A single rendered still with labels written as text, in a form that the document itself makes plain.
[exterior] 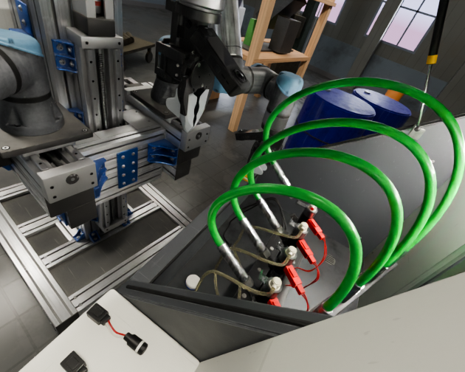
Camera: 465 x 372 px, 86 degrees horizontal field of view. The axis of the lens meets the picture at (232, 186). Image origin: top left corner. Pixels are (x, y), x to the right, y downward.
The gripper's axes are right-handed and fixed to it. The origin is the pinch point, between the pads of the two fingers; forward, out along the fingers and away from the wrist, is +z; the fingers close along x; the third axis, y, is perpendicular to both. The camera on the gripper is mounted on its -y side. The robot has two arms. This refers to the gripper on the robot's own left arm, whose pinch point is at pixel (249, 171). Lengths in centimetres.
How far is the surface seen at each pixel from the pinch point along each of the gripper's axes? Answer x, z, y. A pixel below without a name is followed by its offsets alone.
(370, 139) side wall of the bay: 9.0, -25.8, 29.1
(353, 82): -22, -43, 18
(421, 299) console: -58, -40, 30
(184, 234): -35.8, 2.7, -0.5
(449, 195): -23, -33, 42
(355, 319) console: -58, -35, 28
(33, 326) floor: -63, 98, -56
